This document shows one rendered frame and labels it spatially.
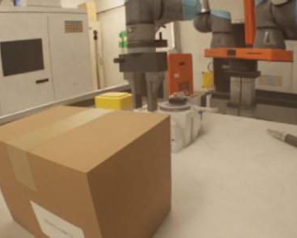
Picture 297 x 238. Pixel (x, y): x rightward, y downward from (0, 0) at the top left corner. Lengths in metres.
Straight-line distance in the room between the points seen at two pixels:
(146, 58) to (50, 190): 0.40
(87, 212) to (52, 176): 0.05
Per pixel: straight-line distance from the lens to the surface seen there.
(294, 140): 0.64
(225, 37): 1.24
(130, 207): 0.23
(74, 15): 1.27
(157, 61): 0.52
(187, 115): 0.56
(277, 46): 0.96
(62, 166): 0.18
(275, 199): 0.41
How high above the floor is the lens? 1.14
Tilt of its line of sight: 17 degrees down
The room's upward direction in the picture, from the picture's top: 3 degrees counter-clockwise
